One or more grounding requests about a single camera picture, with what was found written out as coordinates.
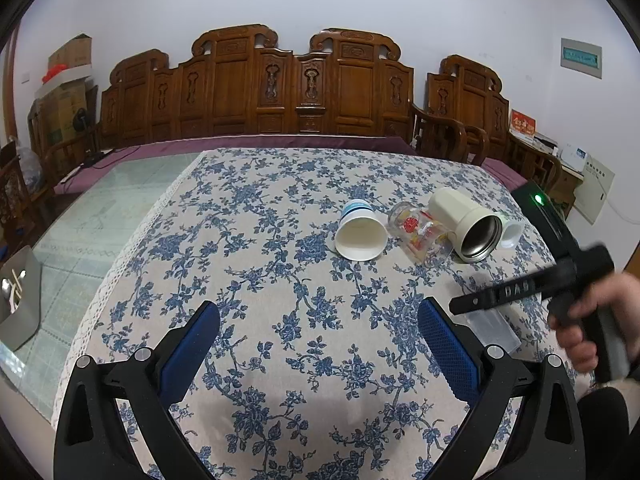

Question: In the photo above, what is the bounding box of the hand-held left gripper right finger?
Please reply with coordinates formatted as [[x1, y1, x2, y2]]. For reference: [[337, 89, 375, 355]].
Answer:
[[417, 296, 582, 480]]

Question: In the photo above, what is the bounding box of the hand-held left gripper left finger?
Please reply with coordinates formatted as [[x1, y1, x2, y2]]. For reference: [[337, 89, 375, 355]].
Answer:
[[52, 301, 221, 480]]

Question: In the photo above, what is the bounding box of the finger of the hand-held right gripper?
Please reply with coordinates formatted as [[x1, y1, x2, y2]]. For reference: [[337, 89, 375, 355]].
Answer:
[[449, 271, 552, 316]]

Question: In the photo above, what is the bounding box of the cream insulated steel cup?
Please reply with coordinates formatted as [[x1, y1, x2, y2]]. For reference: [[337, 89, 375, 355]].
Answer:
[[428, 187, 504, 264]]

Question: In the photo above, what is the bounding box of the clear glass cup red print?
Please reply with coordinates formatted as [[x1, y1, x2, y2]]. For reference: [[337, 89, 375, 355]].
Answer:
[[387, 201, 454, 267]]

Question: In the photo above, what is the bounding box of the white blue paper cup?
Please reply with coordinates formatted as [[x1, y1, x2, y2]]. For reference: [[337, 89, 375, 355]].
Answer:
[[334, 199, 389, 261]]

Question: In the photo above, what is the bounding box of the white plastic cup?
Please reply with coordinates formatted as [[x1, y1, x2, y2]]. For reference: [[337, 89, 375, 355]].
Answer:
[[499, 214, 526, 250]]

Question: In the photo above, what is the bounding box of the person's right hand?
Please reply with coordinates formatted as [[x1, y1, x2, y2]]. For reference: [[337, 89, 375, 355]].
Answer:
[[547, 271, 640, 374]]

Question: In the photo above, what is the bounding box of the clear plastic box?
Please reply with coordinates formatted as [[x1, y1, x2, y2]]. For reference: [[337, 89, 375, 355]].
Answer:
[[464, 309, 522, 354]]

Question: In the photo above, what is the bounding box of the white cabinet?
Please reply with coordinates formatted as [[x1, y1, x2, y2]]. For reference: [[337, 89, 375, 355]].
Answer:
[[571, 159, 616, 226]]

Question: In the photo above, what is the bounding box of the wooden side table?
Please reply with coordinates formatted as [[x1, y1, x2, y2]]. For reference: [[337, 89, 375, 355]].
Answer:
[[504, 131, 585, 211]]

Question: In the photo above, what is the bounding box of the white printer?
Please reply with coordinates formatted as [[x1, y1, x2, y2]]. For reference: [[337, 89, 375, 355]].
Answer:
[[531, 132, 562, 157]]

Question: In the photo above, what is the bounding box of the red gift box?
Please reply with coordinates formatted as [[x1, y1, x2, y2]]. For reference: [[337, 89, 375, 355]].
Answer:
[[509, 108, 537, 135]]

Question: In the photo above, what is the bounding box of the blue floral tablecloth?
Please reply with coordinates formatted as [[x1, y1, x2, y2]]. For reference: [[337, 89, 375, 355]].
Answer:
[[50, 148, 601, 480]]

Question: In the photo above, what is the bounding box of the carved wooden armchair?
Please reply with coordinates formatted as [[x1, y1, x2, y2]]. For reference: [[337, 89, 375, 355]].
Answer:
[[411, 54, 512, 167]]

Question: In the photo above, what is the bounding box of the grey metal container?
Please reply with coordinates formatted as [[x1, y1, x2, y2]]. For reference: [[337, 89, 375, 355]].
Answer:
[[0, 247, 44, 352]]

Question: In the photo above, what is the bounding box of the person's dark trouser leg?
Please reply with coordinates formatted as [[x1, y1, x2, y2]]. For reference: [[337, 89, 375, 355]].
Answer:
[[575, 386, 640, 480]]

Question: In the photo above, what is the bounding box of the purple table cloth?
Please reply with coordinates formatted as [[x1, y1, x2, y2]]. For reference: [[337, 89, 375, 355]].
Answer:
[[52, 134, 532, 197]]

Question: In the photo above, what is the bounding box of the black power adapter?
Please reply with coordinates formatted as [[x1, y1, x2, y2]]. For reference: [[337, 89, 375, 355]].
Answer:
[[81, 149, 117, 169]]

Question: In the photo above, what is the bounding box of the dark wooden chair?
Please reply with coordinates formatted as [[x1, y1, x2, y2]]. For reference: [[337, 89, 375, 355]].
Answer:
[[0, 139, 56, 261]]

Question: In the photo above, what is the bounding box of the black standing fan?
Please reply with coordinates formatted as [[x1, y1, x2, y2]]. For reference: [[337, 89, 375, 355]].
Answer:
[[69, 109, 98, 162]]

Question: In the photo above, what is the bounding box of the carved wooden sofa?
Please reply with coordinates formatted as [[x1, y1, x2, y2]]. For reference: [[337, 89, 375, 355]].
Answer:
[[96, 23, 417, 154]]

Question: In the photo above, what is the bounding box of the large cardboard box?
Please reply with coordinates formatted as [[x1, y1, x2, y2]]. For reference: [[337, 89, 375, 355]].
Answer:
[[29, 79, 99, 157]]

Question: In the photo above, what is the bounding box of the small cardboard box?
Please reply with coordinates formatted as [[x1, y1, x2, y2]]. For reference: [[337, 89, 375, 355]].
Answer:
[[47, 33, 94, 75]]

